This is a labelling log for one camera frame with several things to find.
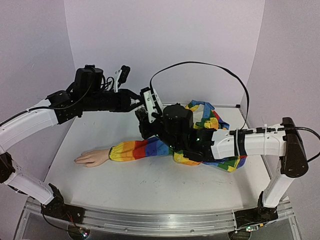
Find mannequin hand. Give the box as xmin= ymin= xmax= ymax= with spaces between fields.
xmin=74 ymin=149 xmax=110 ymax=168

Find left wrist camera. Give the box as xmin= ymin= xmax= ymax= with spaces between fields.
xmin=114 ymin=65 xmax=131 ymax=93

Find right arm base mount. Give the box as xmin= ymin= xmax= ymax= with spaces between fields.
xmin=234 ymin=191 xmax=278 ymax=230

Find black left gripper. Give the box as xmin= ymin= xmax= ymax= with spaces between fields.
xmin=83 ymin=88 xmax=147 ymax=113

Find black left camera cable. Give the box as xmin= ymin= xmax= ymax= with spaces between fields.
xmin=101 ymin=76 xmax=117 ymax=92

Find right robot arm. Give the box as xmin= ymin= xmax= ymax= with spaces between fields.
xmin=135 ymin=104 xmax=309 ymax=227

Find rainbow striped sleeve cloth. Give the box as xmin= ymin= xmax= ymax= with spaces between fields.
xmin=108 ymin=99 xmax=249 ymax=173

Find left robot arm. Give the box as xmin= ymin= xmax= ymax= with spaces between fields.
xmin=0 ymin=65 xmax=139 ymax=219

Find aluminium front rail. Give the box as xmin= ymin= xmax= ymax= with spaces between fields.
xmin=14 ymin=197 xmax=301 ymax=240

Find black right camera cable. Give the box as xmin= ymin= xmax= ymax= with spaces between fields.
xmin=149 ymin=61 xmax=320 ymax=163

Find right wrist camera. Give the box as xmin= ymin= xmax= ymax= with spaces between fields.
xmin=140 ymin=87 xmax=164 ymax=123

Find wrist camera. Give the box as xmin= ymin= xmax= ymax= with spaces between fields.
xmin=114 ymin=65 xmax=131 ymax=93
xmin=140 ymin=87 xmax=164 ymax=123

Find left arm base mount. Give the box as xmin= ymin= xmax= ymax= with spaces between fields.
xmin=41 ymin=183 xmax=85 ymax=224

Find black camera cable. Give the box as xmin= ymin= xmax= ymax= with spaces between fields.
xmin=101 ymin=76 xmax=117 ymax=92
xmin=149 ymin=61 xmax=320 ymax=163

